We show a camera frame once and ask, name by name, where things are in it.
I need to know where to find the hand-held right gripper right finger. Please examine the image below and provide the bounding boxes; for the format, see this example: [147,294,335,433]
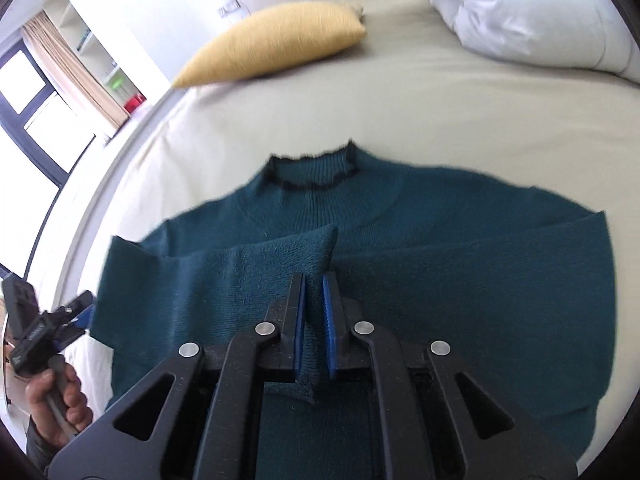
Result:
[322,272,582,480]

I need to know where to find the bed with beige sheet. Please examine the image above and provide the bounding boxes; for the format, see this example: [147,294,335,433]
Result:
[27,0,640,476]

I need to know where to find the beige curtain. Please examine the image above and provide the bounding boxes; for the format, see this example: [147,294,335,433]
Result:
[20,12,131,132]

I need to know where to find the yellow pillow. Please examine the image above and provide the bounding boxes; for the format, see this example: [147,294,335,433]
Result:
[171,2,368,88]

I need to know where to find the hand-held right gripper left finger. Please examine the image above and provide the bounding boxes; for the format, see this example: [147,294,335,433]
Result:
[47,272,307,480]

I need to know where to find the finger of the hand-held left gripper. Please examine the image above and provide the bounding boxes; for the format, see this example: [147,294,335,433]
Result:
[56,290,97,343]

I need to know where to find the white duvet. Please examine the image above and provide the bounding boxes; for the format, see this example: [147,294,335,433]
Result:
[380,0,640,86]

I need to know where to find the person's left hand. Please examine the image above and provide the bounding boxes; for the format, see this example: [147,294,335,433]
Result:
[25,357,94,442]

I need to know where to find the person's left forearm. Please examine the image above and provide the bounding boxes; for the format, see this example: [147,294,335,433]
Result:
[25,417,77,477]

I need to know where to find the dark framed window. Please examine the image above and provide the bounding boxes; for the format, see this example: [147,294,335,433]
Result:
[0,35,97,266]

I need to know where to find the white open shelf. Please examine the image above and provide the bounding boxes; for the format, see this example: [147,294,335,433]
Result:
[42,0,151,117]

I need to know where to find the teal knit sweater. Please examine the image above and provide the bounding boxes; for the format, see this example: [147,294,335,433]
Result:
[92,141,617,480]

